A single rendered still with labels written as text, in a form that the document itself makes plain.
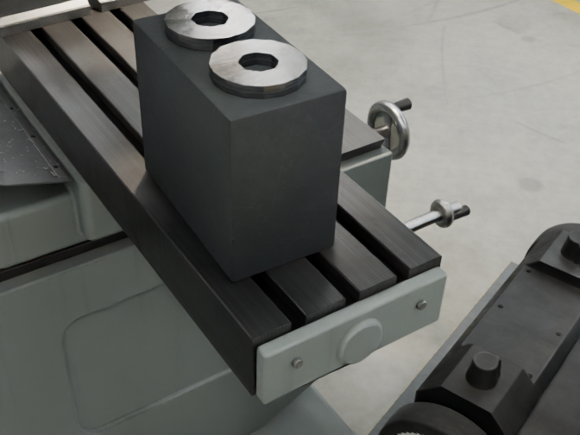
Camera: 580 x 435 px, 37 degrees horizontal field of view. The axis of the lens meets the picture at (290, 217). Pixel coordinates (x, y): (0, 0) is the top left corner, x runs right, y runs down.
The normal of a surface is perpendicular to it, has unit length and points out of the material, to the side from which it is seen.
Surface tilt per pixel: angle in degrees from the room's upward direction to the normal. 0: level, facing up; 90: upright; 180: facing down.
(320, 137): 90
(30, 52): 0
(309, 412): 0
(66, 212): 90
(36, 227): 90
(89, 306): 90
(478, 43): 0
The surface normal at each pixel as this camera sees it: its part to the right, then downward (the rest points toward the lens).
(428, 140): 0.04, -0.79
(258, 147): 0.51, 0.54
